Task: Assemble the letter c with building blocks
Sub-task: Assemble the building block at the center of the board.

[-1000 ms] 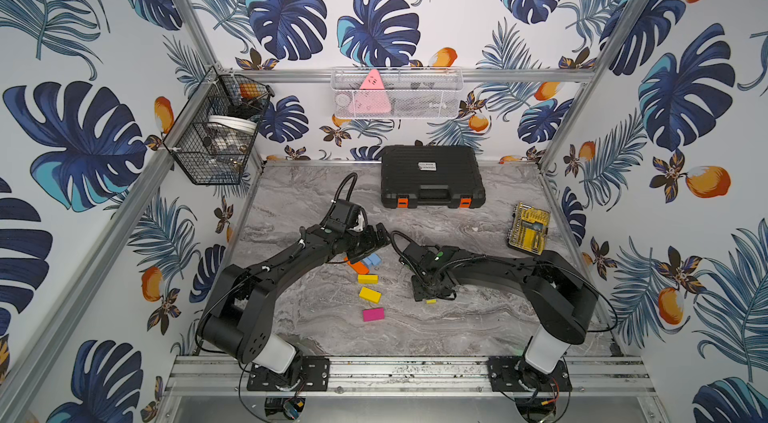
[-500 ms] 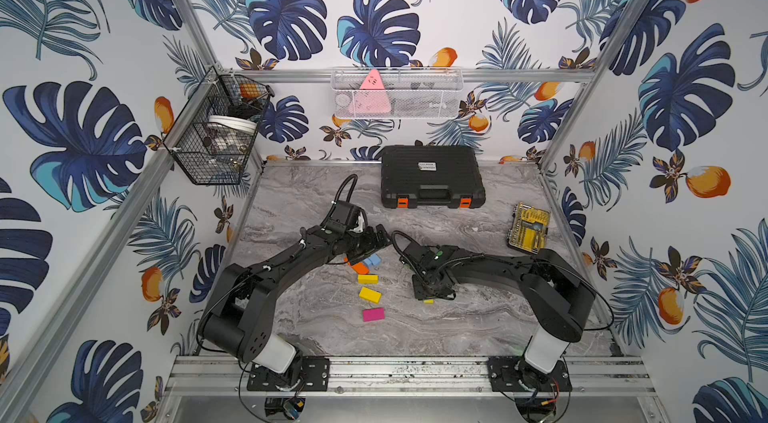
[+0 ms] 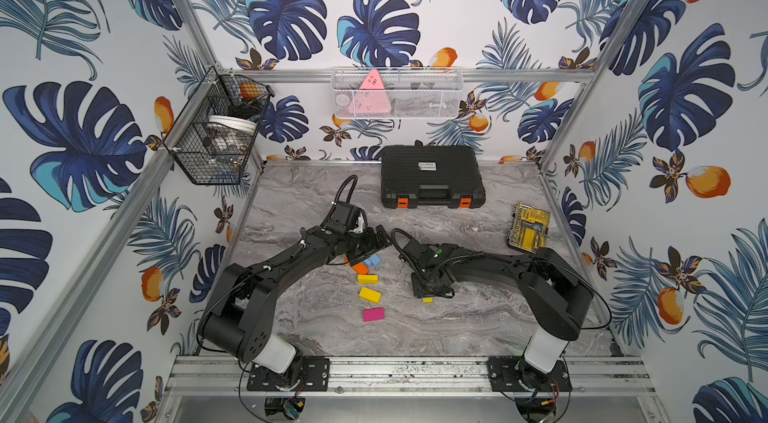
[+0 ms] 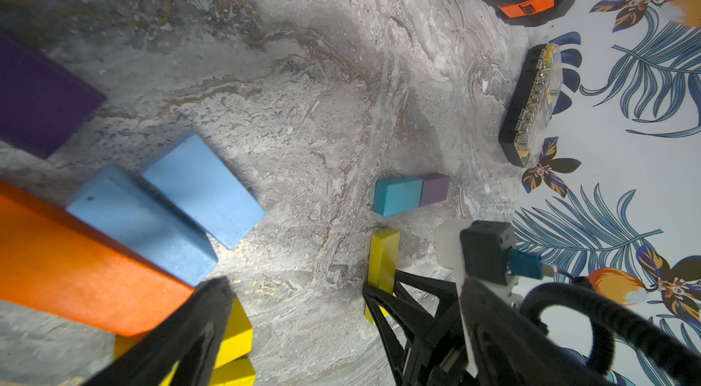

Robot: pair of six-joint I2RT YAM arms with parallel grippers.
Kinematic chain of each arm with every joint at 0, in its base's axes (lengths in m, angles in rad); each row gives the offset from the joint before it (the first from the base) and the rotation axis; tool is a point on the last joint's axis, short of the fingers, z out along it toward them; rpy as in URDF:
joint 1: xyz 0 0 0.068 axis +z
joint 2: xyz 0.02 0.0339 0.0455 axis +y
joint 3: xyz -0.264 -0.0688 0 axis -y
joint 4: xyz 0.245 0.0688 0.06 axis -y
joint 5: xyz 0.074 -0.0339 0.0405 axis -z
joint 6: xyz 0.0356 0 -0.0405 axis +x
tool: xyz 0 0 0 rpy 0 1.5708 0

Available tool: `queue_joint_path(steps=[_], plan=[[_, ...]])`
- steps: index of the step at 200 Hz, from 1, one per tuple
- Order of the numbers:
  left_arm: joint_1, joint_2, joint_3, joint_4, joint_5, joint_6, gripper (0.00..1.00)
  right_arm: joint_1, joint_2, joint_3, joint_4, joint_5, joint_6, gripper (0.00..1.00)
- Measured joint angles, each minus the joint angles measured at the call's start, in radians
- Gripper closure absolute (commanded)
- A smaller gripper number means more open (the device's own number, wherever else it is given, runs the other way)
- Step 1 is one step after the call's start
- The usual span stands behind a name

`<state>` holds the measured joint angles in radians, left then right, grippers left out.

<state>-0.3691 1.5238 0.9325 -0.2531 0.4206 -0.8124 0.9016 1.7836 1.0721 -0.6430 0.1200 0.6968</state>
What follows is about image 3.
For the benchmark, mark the black plastic tool case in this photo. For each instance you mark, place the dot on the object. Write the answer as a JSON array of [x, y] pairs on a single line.
[[419, 176]]

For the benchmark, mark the clear mesh wall shelf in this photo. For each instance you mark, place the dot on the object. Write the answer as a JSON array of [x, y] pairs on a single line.
[[415, 93]]

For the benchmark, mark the white coil in basket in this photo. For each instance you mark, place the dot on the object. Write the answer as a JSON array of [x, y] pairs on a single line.
[[237, 124]]

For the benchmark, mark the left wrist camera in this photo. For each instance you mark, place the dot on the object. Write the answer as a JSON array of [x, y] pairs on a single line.
[[344, 218]]

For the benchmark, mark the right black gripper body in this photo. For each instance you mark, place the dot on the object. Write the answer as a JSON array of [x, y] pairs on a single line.
[[421, 288]]

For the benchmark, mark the light blue block right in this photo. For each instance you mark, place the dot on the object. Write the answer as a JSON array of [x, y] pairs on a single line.
[[374, 261]]

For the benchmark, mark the yellow screwdriver bit set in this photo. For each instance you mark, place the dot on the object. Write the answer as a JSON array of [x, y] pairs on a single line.
[[529, 228]]

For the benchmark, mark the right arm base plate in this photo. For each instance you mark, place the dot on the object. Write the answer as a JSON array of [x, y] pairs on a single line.
[[514, 374]]

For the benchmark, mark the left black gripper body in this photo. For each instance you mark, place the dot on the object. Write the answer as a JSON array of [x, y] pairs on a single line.
[[365, 243]]

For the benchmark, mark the yellow block lower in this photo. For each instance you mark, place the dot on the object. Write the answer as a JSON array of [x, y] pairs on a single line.
[[370, 295]]

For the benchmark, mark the magenta block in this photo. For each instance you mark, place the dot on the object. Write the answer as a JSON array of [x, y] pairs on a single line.
[[373, 314]]

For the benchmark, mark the black wire basket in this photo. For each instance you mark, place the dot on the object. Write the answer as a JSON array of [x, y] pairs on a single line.
[[210, 154]]

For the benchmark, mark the aluminium front rail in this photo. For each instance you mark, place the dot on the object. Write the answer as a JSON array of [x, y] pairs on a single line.
[[413, 376]]

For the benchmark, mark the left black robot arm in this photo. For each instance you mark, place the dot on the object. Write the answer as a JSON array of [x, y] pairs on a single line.
[[239, 315]]

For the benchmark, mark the small yellow block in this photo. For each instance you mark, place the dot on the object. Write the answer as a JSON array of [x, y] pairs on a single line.
[[368, 279]]

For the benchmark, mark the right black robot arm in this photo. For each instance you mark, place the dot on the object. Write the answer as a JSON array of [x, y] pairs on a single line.
[[557, 297]]

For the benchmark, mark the orange block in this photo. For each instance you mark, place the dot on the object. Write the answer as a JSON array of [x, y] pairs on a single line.
[[361, 268]]

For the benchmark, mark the pink triangle object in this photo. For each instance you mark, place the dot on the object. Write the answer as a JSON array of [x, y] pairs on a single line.
[[371, 98]]

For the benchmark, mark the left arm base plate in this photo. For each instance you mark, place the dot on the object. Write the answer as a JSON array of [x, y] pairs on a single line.
[[288, 374]]

